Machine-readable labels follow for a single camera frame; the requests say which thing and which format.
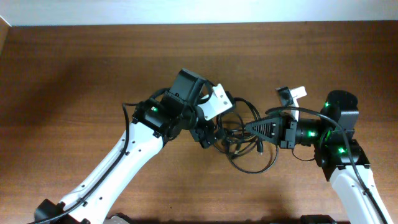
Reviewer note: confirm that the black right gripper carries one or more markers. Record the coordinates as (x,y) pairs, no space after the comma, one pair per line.
(286,133)

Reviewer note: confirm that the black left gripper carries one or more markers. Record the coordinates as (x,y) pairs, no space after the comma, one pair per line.
(209,127)

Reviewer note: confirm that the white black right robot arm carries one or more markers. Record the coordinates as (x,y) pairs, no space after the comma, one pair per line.
(330,131)

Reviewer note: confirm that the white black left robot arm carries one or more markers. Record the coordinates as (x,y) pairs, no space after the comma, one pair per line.
(189,104)

